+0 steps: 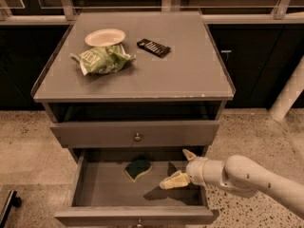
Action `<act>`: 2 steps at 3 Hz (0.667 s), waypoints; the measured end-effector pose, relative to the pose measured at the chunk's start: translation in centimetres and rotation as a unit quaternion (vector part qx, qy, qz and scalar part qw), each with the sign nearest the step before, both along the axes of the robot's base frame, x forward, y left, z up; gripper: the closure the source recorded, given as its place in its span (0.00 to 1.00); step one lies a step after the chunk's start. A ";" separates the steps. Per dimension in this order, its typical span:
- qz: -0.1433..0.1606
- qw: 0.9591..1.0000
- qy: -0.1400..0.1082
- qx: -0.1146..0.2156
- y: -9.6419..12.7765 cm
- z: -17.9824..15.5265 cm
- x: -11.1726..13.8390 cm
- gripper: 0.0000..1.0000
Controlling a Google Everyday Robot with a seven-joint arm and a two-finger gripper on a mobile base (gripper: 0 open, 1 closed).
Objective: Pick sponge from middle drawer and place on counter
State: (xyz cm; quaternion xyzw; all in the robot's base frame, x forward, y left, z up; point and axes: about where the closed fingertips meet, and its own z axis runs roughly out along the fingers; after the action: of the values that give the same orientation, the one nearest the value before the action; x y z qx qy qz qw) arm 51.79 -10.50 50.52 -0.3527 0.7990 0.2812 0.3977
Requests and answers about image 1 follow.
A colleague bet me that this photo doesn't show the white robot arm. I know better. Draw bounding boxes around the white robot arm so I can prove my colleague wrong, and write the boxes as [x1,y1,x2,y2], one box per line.
[160,149,304,219]

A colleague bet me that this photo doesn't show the round metal middle knob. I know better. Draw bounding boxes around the round metal middle knob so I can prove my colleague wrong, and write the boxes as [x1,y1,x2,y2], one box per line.
[136,218,143,228]

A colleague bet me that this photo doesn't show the round metal top knob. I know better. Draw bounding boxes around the round metal top knob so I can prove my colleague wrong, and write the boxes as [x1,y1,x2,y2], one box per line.
[133,133,142,142]

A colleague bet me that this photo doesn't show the dark back counter cabinets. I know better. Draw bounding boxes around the dark back counter cabinets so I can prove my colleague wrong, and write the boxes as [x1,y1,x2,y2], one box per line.
[0,24,304,110]

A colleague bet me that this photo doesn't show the white paper plate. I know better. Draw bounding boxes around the white paper plate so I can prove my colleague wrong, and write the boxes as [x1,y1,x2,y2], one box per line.
[85,28,125,47]

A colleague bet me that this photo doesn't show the green and yellow sponge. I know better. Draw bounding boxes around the green and yellow sponge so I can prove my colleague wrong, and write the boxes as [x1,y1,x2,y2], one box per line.
[124,158,152,182]

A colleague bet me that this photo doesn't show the metal railing frame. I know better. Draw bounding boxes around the metal railing frame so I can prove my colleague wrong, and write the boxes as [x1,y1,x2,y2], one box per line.
[0,0,304,25]

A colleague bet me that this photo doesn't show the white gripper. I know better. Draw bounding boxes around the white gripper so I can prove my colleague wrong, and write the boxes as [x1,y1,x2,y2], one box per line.
[160,149,208,190]

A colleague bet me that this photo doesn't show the grey wooden drawer cabinet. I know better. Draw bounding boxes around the grey wooden drawer cabinet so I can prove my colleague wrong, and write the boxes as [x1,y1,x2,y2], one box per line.
[30,10,237,228]

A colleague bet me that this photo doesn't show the black snack bar wrapper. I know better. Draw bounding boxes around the black snack bar wrapper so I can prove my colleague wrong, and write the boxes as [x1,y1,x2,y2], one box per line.
[137,39,171,58]

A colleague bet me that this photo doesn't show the grey open middle drawer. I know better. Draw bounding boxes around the grey open middle drawer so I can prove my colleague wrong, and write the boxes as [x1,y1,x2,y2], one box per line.
[55,151,219,226]

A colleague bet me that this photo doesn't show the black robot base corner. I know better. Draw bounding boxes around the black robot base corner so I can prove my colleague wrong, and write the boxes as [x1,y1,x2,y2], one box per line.
[0,190,22,228]

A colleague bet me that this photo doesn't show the round metal knob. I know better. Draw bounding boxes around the round metal knob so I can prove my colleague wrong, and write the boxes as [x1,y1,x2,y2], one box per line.
[133,133,142,142]
[136,218,143,228]

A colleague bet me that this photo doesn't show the grey top drawer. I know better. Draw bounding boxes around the grey top drawer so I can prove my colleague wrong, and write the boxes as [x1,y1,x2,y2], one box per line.
[50,121,219,148]

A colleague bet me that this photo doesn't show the crumpled green chip bag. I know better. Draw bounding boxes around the crumpled green chip bag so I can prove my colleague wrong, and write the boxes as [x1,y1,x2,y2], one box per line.
[70,44,136,76]

